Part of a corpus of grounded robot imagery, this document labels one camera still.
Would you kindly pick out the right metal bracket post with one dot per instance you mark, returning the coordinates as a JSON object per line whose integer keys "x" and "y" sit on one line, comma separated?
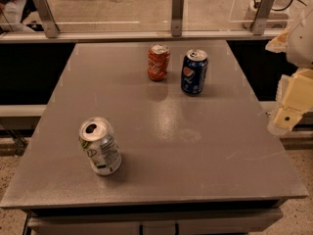
{"x": 260, "y": 21}

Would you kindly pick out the orange soda can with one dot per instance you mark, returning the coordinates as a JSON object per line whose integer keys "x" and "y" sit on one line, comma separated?
{"x": 158, "y": 59}

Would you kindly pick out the blue pepsi can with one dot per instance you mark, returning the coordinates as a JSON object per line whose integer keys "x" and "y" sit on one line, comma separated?
{"x": 193, "y": 71}

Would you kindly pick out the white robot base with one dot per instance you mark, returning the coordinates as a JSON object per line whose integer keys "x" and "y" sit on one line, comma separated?
{"x": 278, "y": 17}

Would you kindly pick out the left metal bracket post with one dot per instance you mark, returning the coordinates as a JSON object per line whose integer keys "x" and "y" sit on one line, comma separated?
{"x": 49, "y": 25}

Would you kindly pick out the middle metal bracket post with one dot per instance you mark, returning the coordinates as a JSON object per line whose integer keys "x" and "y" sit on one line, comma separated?
{"x": 177, "y": 9}

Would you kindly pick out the white green 7up can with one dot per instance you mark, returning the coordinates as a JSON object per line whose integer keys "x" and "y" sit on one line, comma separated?
{"x": 96, "y": 138}

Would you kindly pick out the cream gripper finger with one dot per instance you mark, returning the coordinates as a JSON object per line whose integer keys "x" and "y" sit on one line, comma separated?
{"x": 279, "y": 43}
{"x": 294, "y": 98}

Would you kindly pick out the seated person in background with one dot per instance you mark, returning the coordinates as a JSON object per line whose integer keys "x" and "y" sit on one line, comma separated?
{"x": 11, "y": 12}

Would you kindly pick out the metal bracket post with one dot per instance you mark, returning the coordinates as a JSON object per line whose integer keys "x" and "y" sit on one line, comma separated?
{"x": 177, "y": 9}
{"x": 49, "y": 25}
{"x": 260, "y": 21}

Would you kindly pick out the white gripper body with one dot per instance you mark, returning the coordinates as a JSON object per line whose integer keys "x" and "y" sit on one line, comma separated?
{"x": 302, "y": 44}

